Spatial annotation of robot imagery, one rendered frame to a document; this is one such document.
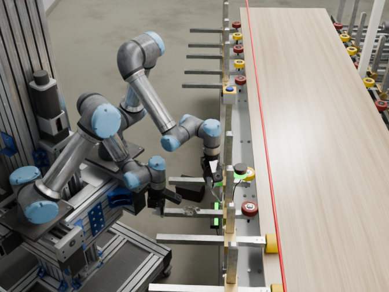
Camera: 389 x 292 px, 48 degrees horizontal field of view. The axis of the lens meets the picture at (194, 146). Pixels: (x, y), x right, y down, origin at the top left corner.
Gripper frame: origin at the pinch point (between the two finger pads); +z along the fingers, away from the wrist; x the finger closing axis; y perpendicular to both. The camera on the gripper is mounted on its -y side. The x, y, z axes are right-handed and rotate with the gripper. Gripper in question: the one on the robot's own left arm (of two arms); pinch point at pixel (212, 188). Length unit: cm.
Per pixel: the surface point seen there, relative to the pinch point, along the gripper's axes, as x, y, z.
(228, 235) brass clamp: 1.9, -26.2, 3.7
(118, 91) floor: 10, 274, 101
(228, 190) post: -7.7, -1.6, 2.8
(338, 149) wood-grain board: -81, 19, 11
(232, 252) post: 9, -49, -14
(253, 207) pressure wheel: -17.8, -8.6, 10.4
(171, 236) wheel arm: 25.1, -18.6, 4.7
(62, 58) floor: 62, 373, 101
